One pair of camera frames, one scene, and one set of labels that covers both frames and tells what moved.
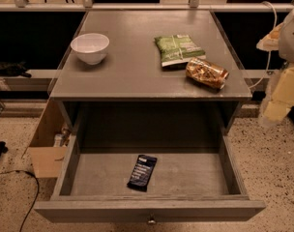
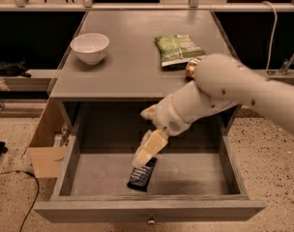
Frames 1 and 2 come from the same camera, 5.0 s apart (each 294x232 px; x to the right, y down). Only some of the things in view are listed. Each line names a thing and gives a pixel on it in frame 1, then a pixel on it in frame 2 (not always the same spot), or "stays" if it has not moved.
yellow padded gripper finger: x=270 y=43 → x=150 y=113
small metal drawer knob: x=151 y=220 stays
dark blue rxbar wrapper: x=141 y=172 stays
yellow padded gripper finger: x=287 y=93 → x=149 y=147
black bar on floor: x=2 y=148 stays
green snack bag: x=176 y=50 stays
